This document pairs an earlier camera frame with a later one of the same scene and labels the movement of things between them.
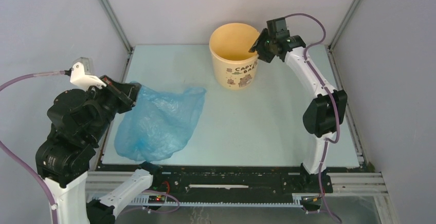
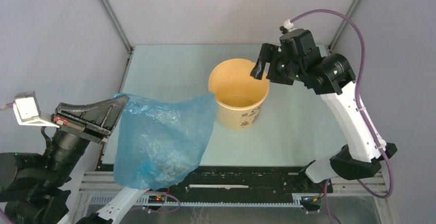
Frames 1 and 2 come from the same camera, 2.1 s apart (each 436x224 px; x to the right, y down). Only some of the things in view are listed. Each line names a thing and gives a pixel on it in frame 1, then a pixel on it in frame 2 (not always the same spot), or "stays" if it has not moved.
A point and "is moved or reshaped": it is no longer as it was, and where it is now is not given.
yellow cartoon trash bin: [235, 67] -> [239, 96]
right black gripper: [258, 45] -> [269, 53]
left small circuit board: [156, 199] stays
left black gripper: [129, 92] -> [96, 118]
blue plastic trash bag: [159, 124] is moved or reshaped
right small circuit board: [311, 201] stays
